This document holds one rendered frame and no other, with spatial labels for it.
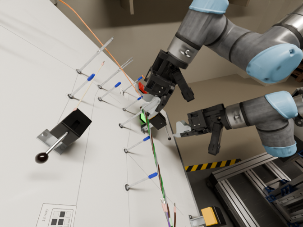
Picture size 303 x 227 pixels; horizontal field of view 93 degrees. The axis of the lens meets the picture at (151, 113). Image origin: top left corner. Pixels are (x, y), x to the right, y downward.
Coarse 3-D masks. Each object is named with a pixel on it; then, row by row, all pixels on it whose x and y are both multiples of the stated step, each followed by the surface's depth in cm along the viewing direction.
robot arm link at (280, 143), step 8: (256, 128) 43; (280, 128) 38; (288, 128) 38; (264, 136) 41; (272, 136) 39; (280, 136) 39; (288, 136) 39; (264, 144) 43; (272, 144) 41; (280, 144) 40; (288, 144) 39; (272, 152) 42; (280, 152) 41; (288, 152) 40
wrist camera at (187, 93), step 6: (174, 72) 40; (180, 72) 39; (174, 78) 40; (180, 78) 40; (180, 84) 41; (186, 84) 41; (186, 90) 42; (192, 90) 45; (186, 96) 44; (192, 96) 44
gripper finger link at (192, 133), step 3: (183, 132) 52; (186, 132) 51; (189, 132) 49; (192, 132) 49; (195, 132) 48; (198, 132) 48; (201, 132) 48; (180, 135) 53; (183, 135) 52; (186, 135) 50; (189, 135) 49; (192, 135) 49
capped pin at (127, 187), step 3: (153, 174) 30; (156, 174) 29; (147, 177) 30; (150, 177) 30; (141, 180) 31; (144, 180) 31; (135, 183) 31; (126, 186) 32; (129, 186) 32; (126, 189) 32
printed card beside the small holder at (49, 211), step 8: (48, 208) 19; (56, 208) 20; (64, 208) 21; (72, 208) 22; (40, 216) 18; (48, 216) 19; (56, 216) 20; (64, 216) 20; (72, 216) 21; (40, 224) 18; (48, 224) 18; (56, 224) 19; (64, 224) 20; (72, 224) 21
